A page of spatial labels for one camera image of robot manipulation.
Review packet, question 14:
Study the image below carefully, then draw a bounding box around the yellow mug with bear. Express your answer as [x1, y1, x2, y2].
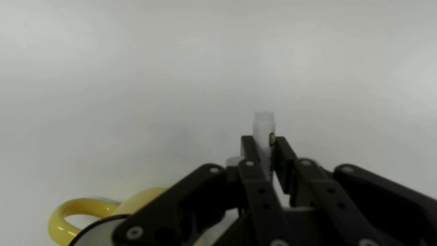
[47, 186, 220, 246]

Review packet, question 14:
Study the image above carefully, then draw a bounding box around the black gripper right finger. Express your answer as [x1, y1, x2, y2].
[271, 137, 437, 246]

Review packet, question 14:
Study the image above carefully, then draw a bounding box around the white marker with blue cap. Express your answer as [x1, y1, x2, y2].
[225, 111, 277, 183]

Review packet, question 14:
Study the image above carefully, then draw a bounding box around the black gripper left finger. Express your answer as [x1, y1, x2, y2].
[112, 136, 292, 246]

